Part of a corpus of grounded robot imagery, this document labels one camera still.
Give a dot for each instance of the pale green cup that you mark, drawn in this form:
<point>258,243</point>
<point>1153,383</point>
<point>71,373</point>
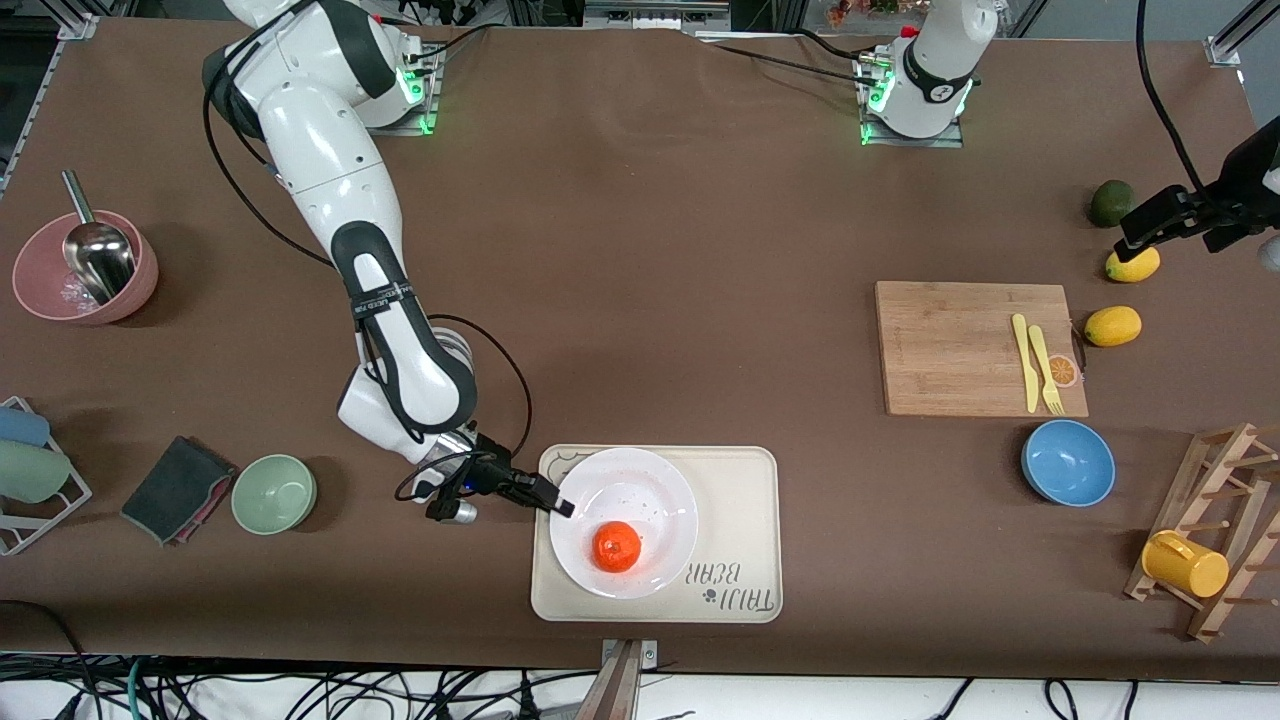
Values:
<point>30,472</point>

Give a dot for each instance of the pink bowl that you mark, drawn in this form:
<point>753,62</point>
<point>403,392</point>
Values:
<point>35,270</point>

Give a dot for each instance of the wooden peg dish rack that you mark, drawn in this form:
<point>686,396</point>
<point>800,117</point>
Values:
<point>1192,505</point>

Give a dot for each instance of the metal scoop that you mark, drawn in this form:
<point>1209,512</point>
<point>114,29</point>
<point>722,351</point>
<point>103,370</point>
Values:
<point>100,260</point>

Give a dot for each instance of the aluminium frame profile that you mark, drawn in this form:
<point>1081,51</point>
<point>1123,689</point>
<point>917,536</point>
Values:
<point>1222,50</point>
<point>78,25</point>

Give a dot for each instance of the yellow plastic mug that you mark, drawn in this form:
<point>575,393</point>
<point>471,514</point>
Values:
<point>1190,570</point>

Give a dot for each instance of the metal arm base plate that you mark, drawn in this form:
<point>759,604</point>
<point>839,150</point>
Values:
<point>420,128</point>
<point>910,142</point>

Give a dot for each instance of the whole orange fruit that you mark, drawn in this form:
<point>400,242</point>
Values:
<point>617,547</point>

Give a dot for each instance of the toy orange slice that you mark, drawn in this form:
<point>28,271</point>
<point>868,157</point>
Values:
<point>1066,372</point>

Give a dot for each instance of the yellow lemon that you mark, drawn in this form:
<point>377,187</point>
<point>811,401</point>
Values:
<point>1113,327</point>
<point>1135,268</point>

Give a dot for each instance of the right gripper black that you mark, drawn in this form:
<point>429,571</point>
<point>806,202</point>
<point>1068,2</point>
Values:
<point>493,467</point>

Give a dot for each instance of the grey metal box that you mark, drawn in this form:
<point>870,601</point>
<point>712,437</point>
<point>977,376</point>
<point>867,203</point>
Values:
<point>655,14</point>

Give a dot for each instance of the blue bowl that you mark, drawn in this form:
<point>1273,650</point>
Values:
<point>1068,465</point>

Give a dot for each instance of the yellow plastic fork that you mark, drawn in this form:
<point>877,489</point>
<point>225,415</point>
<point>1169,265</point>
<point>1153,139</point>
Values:
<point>1040,350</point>

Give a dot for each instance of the metal table bracket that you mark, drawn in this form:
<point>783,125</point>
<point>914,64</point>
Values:
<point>622,690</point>

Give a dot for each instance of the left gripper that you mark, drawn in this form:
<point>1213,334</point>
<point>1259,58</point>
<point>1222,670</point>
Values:
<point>1236,187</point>

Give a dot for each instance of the bamboo cutting board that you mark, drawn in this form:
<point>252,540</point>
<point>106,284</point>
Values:
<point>950,350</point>

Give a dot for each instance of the pale green bowl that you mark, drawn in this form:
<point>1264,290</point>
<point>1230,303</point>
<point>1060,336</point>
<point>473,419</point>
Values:
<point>272,495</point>

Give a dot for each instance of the cream bear print tray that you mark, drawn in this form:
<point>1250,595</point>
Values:
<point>740,500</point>

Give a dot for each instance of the dark folded cloth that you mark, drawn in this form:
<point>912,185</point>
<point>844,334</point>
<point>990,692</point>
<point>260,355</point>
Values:
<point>175,490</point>

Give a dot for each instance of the pale blue cup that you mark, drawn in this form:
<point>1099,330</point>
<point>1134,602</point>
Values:
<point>22,427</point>

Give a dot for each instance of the white round plate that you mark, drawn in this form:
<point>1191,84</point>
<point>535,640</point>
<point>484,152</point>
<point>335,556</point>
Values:
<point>640,490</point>

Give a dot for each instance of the yellow plastic knife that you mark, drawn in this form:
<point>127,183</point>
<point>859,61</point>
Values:
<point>1025,365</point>

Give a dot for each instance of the dark green avocado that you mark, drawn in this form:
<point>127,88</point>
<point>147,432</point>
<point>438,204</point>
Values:
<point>1110,203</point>

